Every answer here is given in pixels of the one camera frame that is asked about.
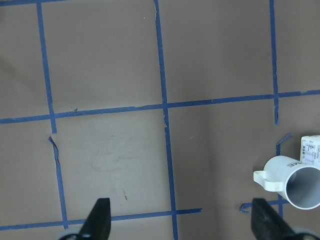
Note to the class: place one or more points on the blue white milk carton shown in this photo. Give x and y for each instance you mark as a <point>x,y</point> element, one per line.
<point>310,150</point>

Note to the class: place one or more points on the white ribbed mug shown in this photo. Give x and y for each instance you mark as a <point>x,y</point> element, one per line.
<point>295,181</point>

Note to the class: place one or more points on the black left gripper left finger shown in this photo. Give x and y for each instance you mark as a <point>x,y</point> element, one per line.
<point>98,223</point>

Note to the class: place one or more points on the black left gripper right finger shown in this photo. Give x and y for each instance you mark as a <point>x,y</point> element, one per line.
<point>266,223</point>

